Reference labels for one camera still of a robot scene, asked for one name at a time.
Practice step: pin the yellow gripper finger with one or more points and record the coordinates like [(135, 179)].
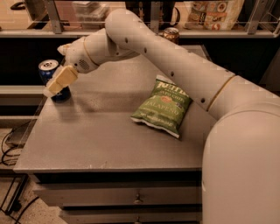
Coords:
[(62, 78), (64, 49)]

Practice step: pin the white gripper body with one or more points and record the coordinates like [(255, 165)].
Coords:
[(76, 56)]

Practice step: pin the blue pepsi can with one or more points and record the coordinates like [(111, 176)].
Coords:
[(46, 70)]

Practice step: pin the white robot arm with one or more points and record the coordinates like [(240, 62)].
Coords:
[(241, 159)]

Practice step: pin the gold soda can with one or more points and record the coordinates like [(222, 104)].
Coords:
[(171, 34)]

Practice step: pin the clear plastic container on shelf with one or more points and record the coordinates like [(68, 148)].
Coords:
[(91, 15)]

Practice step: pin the black object on shelf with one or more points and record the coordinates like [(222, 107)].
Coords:
[(162, 14)]

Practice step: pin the grey drawer cabinet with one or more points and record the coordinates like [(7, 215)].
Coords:
[(91, 138)]

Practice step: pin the green jalapeno chips bag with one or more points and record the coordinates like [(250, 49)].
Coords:
[(165, 108)]

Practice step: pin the lower drawer with knob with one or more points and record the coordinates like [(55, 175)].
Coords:
[(132, 214)]

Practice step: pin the drawer with knob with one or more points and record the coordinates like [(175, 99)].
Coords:
[(119, 194), (132, 214)]

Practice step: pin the colourful snack bag on shelf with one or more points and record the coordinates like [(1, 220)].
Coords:
[(214, 15)]

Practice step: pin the upper drawer with knob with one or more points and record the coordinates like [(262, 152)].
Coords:
[(119, 194)]

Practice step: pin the grey metal shelf rail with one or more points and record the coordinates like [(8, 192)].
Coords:
[(55, 18)]

